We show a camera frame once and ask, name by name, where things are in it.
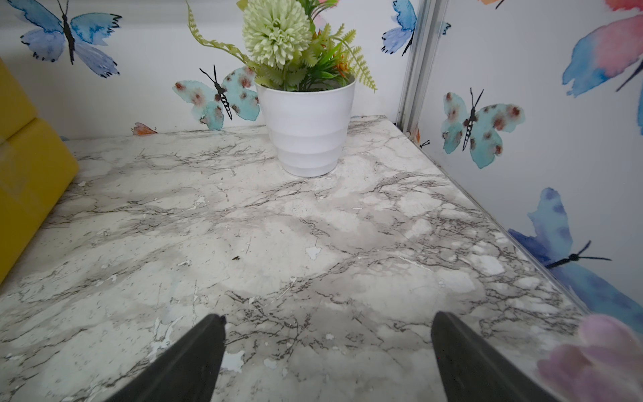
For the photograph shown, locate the potted artificial plant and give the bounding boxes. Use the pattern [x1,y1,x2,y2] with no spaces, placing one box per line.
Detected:
[173,1,377,178]

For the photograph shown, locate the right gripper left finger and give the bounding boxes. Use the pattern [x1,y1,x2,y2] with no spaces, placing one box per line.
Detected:
[109,314,227,401]

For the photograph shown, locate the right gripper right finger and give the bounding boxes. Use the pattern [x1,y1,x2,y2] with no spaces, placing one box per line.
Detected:
[431,312,556,401]

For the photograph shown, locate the yellow drawer cabinet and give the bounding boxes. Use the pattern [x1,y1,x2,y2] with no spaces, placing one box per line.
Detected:
[1,64,79,280]

